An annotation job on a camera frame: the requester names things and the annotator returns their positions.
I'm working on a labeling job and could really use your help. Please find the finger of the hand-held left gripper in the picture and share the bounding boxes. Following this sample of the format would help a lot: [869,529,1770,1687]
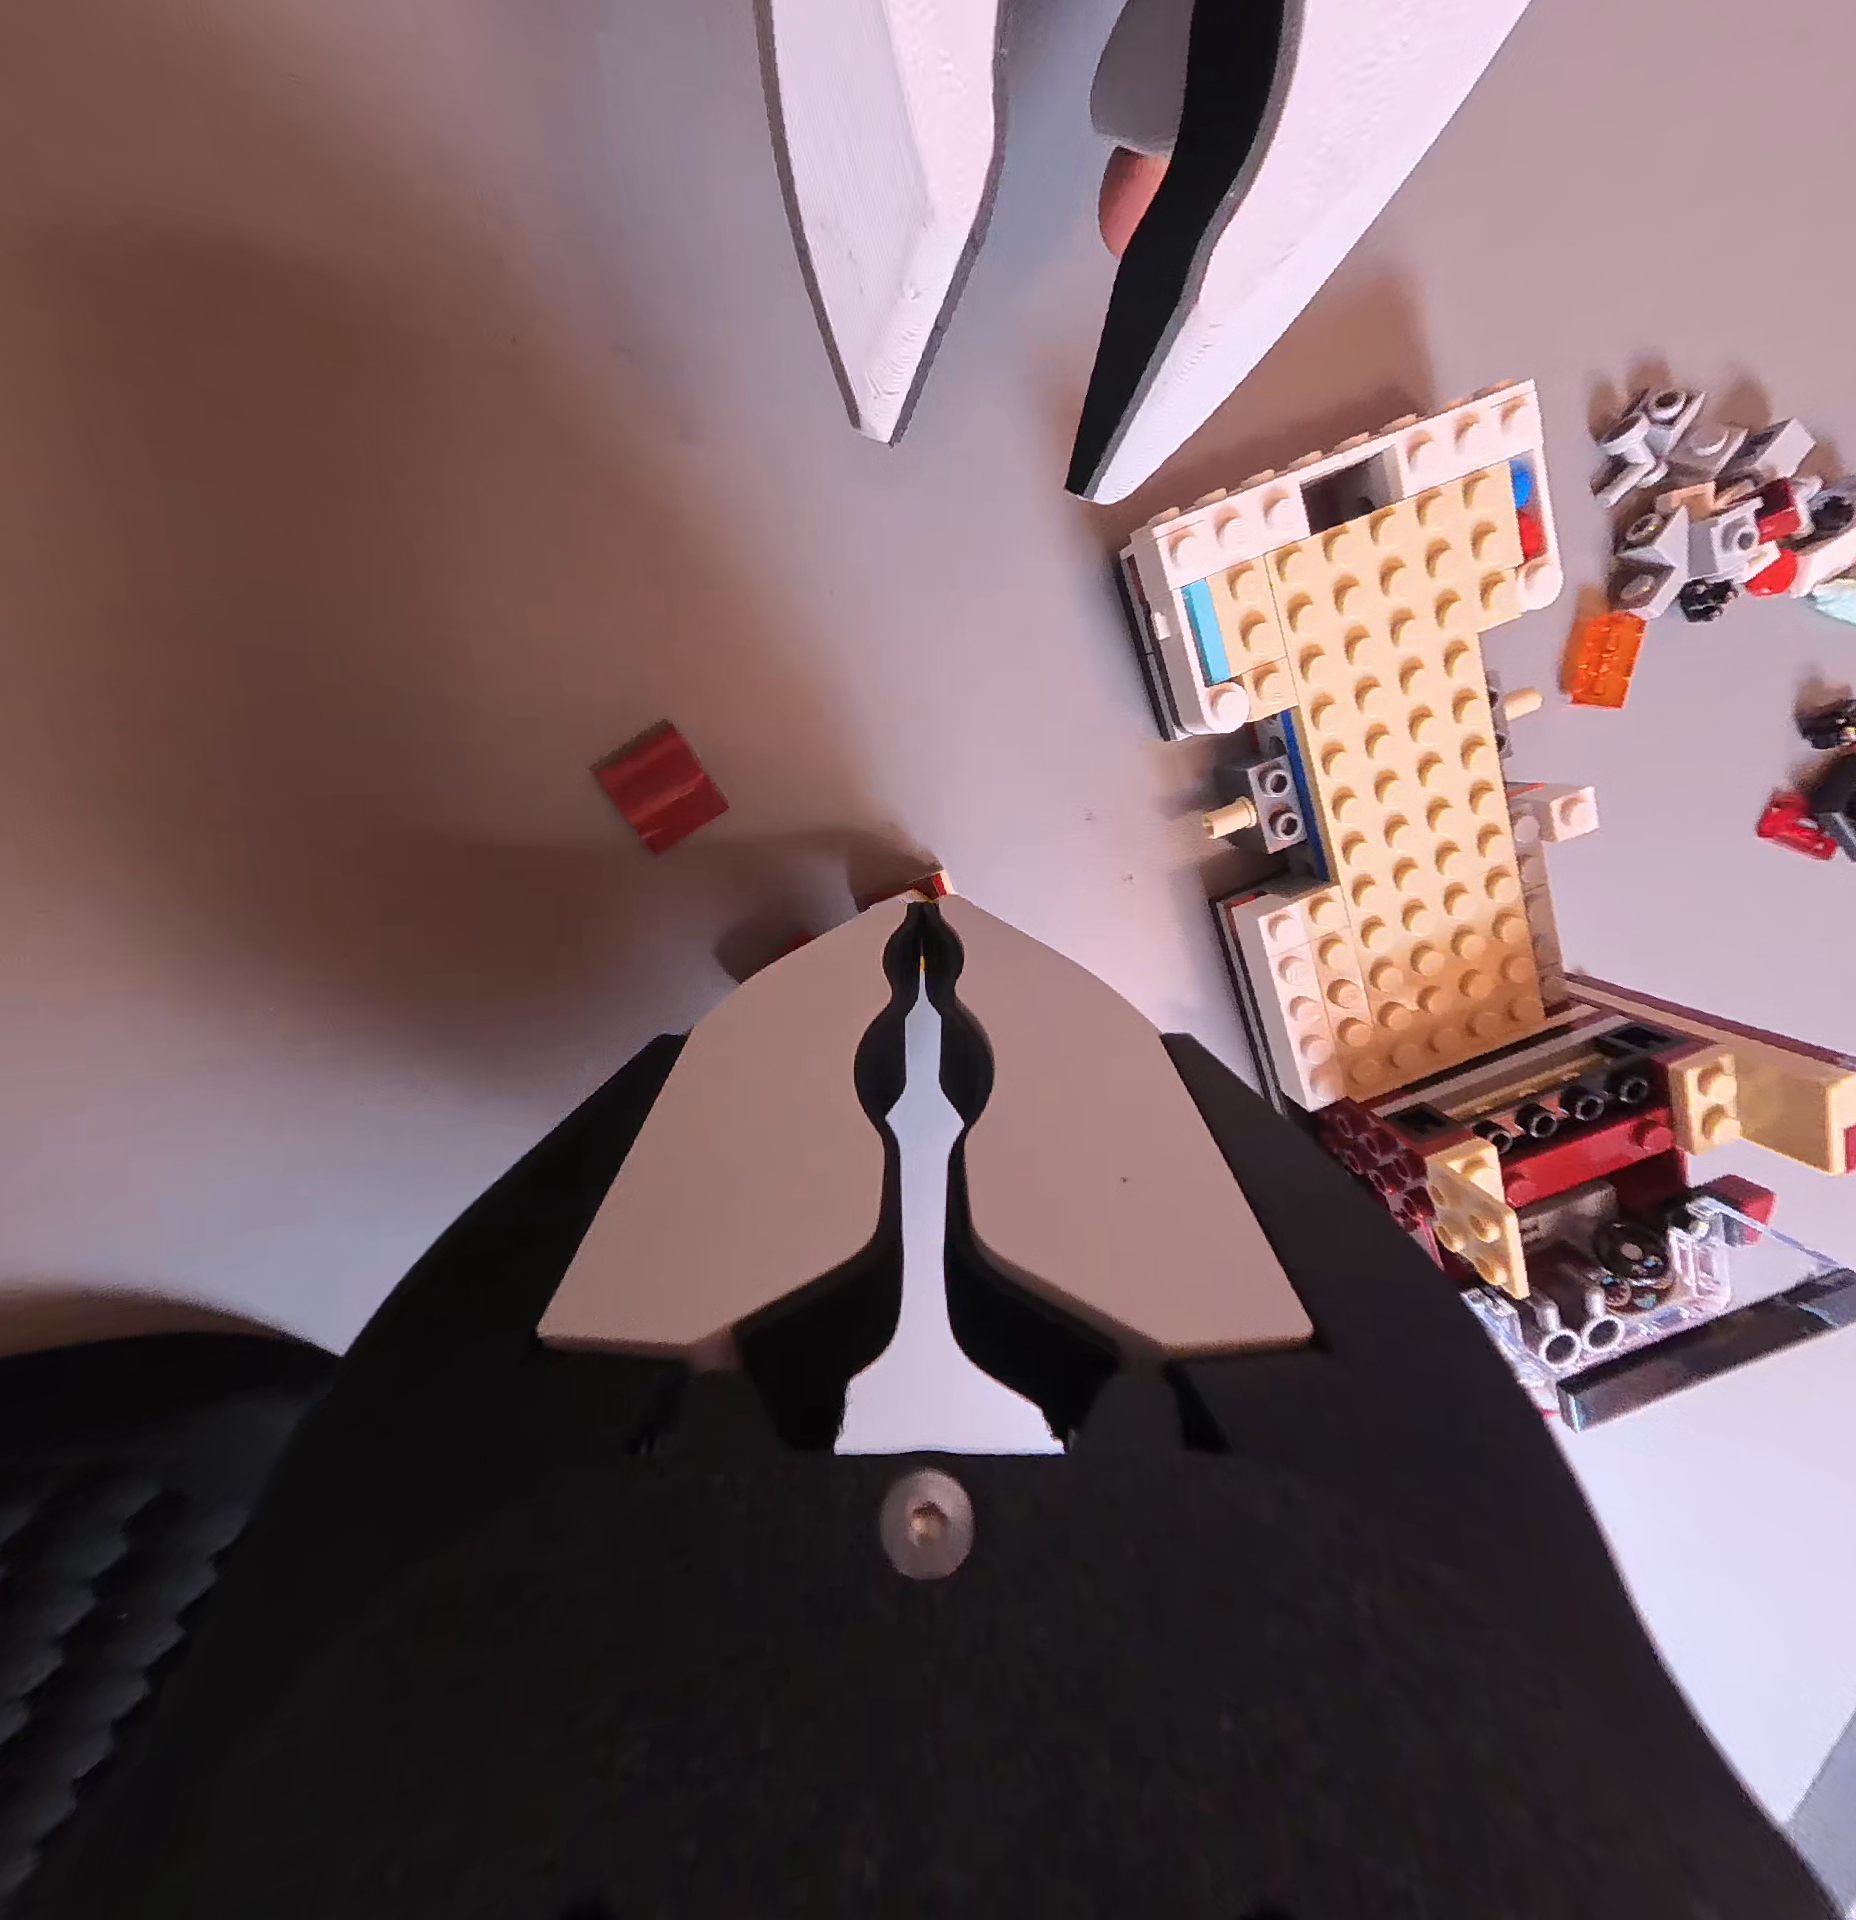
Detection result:
[1066,0,1538,506]
[757,0,1013,445]

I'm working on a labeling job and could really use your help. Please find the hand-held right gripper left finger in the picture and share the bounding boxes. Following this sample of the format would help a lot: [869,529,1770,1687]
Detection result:
[535,904,930,1374]

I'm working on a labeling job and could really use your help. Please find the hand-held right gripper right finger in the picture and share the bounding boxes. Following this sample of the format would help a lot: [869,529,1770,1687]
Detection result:
[929,897,1318,1370]

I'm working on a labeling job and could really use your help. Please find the dark red curved slope brick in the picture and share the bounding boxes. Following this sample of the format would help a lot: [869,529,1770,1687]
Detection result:
[593,719,729,854]

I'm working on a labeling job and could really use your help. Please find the grey desk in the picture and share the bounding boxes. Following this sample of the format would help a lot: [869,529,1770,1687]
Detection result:
[0,0,1856,1838]

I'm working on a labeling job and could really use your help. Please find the pile of small grey bricks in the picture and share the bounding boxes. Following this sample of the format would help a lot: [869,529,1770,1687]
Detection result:
[1590,386,1856,623]

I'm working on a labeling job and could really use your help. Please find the tan and dark red brick model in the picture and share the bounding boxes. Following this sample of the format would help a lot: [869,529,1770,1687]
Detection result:
[1117,380,1856,1430]

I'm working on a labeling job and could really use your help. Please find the orange transparent studded brick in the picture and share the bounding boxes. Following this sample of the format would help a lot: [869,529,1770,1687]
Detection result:
[1564,608,1653,706]

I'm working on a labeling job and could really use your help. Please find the black padded cushion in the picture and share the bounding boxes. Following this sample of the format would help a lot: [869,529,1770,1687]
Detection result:
[0,1331,338,1907]

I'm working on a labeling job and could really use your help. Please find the red and black brick piece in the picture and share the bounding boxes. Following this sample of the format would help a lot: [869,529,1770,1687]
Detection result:
[1758,747,1856,864]

